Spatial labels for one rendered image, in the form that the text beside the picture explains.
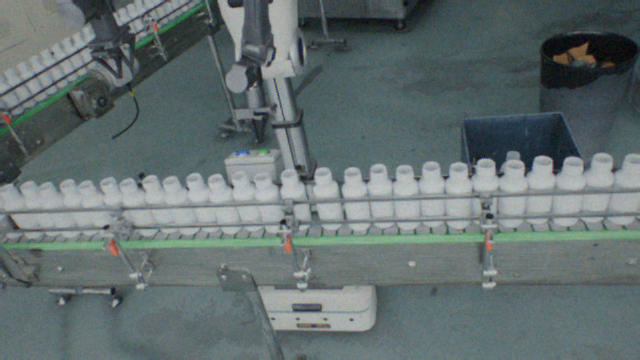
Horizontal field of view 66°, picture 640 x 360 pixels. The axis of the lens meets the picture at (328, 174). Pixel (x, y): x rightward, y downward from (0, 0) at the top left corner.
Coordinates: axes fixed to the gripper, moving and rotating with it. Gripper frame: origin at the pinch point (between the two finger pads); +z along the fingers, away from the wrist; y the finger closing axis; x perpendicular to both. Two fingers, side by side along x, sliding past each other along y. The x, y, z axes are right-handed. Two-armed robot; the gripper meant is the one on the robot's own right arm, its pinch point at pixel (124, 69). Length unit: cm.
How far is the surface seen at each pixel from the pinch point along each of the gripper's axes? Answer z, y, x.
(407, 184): 26, 18, 68
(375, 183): 26, 17, 60
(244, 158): 27.5, 1.9, 24.4
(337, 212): 34, 17, 50
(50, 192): 24.6, 16.6, -24.2
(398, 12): 122, -346, 57
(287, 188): 26, 17, 39
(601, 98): 94, -125, 161
